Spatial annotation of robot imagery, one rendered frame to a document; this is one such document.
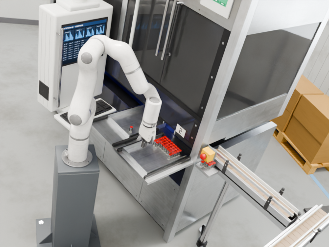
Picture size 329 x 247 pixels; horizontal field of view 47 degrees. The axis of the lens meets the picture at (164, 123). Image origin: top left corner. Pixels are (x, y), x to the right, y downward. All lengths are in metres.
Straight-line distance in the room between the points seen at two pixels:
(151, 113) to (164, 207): 1.14
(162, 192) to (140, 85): 1.19
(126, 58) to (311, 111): 2.81
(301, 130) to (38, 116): 2.88
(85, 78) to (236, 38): 0.83
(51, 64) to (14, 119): 1.56
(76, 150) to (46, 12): 0.90
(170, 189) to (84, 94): 1.12
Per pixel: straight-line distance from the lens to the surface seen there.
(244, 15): 2.06
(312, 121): 4.34
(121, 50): 1.91
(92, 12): 2.70
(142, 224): 3.24
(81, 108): 2.09
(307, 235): 2.38
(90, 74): 2.00
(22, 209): 3.28
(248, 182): 2.49
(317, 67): 5.56
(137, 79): 1.95
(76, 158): 2.36
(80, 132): 2.23
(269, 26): 2.29
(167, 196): 2.91
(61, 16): 2.55
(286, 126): 4.68
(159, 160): 2.48
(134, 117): 2.80
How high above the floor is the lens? 2.49
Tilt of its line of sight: 35 degrees down
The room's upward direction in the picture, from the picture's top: 15 degrees clockwise
